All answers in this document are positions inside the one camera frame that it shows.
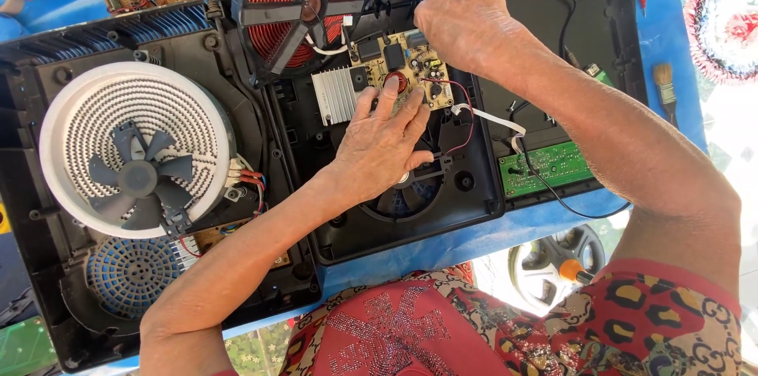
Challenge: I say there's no ribbed aluminium heat sink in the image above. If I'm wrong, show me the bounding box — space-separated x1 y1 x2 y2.
311 66 360 127

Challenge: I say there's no person's left hand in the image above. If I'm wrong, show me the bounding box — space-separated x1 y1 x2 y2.
327 76 436 203

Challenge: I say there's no wooden handled paint brush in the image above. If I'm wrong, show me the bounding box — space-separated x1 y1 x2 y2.
653 63 679 128

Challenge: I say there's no blue table cover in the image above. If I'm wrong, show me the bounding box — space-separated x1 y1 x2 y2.
0 0 708 374

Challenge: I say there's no white flat ribbon cable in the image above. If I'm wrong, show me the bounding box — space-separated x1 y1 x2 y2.
451 103 527 153

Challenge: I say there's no green lighter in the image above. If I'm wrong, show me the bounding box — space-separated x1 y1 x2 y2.
583 63 611 86

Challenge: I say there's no grey plastic fan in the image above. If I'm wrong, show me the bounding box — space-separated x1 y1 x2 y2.
88 121 195 232

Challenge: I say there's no long black cable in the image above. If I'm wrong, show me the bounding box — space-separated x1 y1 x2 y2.
514 138 632 220

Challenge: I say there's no round colourful woven mat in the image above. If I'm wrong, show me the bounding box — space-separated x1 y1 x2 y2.
683 0 758 85

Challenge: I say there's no red and white wire bundle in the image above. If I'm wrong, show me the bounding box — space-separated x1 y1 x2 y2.
228 157 268 217

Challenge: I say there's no green control circuit board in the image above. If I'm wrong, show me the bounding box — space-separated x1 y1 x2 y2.
499 140 597 199

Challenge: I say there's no black single cooker housing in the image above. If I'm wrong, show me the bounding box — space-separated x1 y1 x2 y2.
266 0 649 265

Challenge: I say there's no white round heating plate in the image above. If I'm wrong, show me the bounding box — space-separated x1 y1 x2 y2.
38 62 238 239

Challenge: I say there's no orange handled screwdriver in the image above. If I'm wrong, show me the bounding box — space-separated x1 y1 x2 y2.
559 259 594 286

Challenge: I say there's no large green circuit board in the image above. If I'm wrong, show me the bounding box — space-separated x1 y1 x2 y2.
0 317 58 376

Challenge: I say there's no beige power circuit board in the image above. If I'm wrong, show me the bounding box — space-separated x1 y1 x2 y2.
349 29 456 111

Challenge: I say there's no black double cooker housing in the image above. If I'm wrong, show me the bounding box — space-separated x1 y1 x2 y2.
0 0 323 374

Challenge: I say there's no thin dark red wire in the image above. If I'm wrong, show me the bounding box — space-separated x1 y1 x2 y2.
420 77 476 156

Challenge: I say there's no person's right hand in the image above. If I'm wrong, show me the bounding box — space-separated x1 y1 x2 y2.
413 0 534 77

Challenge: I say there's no black and white wheel part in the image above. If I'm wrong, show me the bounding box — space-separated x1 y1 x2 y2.
508 225 606 313

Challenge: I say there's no person's red patterned clothing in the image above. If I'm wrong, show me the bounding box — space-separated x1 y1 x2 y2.
213 258 744 376

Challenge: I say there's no brown circuit board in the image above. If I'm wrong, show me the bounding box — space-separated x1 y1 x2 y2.
192 219 291 270

